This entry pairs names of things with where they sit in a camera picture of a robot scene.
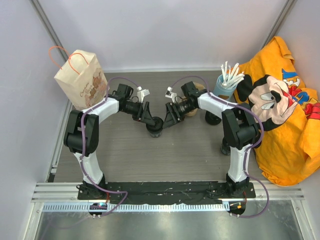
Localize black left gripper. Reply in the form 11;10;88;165
121;101;154;126

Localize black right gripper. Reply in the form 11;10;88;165
162;100;196;129

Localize black coffee cup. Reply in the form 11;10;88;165
220;138;231;156
148;127;163;138

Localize cream paper bag orange handles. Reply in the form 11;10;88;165
48;46;108;111

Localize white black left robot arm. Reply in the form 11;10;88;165
63;84;164;200

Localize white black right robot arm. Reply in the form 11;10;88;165
163;81;259;198

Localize black ribbed cup lid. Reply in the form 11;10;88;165
205;111;222;126

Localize brown pulp cup carrier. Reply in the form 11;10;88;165
181;81;205;117

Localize light blue straw cup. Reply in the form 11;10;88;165
212;74;237;101

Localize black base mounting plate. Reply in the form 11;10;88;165
76;181;256;205

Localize orange cartoon print cloth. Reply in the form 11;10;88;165
234;36;320;187

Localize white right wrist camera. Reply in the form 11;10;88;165
165;86;177;103

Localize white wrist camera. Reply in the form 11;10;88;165
165;86;177;103
136;86;150;103

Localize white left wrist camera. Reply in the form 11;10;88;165
136;86;150;103

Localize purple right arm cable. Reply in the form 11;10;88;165
168;75;270;218

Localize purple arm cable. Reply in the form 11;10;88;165
79;76;141;217
168;75;270;218

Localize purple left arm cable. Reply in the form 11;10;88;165
79;76;141;217

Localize aluminium frame rail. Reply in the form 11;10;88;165
31;182;305;216

